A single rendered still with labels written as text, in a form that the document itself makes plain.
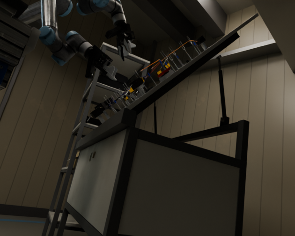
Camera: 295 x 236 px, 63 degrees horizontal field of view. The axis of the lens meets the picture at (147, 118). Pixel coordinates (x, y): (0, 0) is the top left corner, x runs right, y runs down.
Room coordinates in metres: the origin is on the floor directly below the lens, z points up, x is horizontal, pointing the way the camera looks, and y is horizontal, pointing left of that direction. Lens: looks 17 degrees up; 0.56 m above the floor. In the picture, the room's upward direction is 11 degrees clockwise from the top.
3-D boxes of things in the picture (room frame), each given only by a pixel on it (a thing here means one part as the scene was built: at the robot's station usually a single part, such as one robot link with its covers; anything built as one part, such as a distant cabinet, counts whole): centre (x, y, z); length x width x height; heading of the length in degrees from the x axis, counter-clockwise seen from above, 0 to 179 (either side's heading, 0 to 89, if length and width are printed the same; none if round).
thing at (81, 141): (1.44, 0.29, 0.83); 1.18 x 0.05 x 0.06; 21
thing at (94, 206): (1.19, 0.17, 0.60); 0.55 x 0.03 x 0.39; 21
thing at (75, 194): (1.70, 0.37, 0.60); 0.55 x 0.02 x 0.39; 21
